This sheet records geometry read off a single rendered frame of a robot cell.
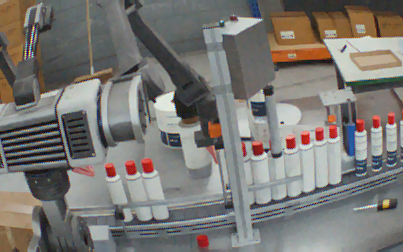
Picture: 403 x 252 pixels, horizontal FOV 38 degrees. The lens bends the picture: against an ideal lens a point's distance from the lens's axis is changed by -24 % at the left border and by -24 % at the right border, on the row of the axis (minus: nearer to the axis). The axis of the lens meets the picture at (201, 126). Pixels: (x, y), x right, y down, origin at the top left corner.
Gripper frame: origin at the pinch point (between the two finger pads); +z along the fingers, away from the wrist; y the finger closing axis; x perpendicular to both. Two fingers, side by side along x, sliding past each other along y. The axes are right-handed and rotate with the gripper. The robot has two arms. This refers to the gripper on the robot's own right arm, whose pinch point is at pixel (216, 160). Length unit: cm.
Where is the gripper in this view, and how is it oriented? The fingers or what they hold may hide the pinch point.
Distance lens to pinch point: 224.0
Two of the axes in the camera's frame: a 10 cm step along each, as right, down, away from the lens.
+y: -9.9, 1.7, 0.4
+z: 1.7, 9.0, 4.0
